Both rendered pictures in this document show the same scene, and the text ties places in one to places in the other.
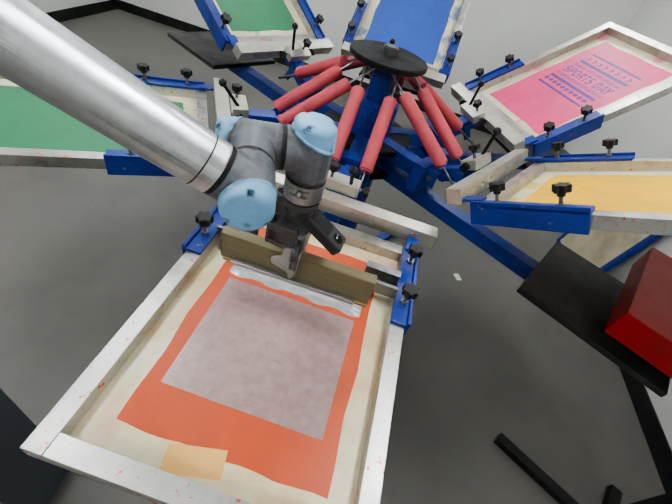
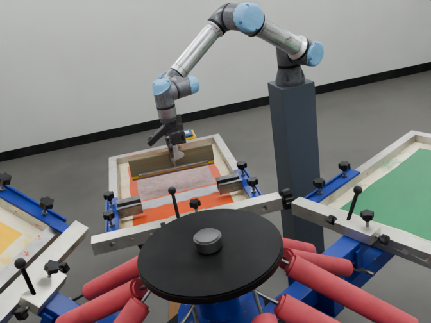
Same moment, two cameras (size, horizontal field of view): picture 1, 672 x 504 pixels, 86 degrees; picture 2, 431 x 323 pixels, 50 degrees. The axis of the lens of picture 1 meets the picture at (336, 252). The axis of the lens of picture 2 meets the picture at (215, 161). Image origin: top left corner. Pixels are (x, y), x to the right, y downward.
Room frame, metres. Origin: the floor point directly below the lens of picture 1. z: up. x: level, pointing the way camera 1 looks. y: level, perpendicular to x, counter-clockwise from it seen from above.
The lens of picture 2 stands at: (2.36, -0.07, 1.89)
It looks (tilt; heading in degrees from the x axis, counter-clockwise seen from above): 25 degrees down; 170
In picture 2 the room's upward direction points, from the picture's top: 9 degrees counter-clockwise
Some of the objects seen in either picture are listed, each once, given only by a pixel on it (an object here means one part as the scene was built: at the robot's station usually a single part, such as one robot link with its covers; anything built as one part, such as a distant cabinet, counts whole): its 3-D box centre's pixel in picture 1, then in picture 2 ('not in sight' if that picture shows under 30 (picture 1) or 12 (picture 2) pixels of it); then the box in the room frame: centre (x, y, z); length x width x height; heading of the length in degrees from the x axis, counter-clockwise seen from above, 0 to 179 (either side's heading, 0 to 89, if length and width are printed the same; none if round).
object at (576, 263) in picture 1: (484, 235); not in sight; (1.19, -0.53, 0.91); 1.34 x 0.41 x 0.08; 58
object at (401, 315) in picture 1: (403, 287); (113, 221); (0.72, -0.21, 0.98); 0.30 x 0.05 x 0.07; 178
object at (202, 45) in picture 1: (269, 86); not in sight; (1.90, 0.60, 0.91); 1.34 x 0.41 x 0.08; 58
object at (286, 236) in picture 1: (293, 218); (172, 130); (0.56, 0.10, 1.23); 0.09 x 0.08 x 0.12; 88
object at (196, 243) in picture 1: (219, 222); (249, 189); (0.74, 0.34, 0.98); 0.30 x 0.05 x 0.07; 178
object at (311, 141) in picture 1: (309, 150); (163, 93); (0.56, 0.10, 1.39); 0.09 x 0.08 x 0.11; 110
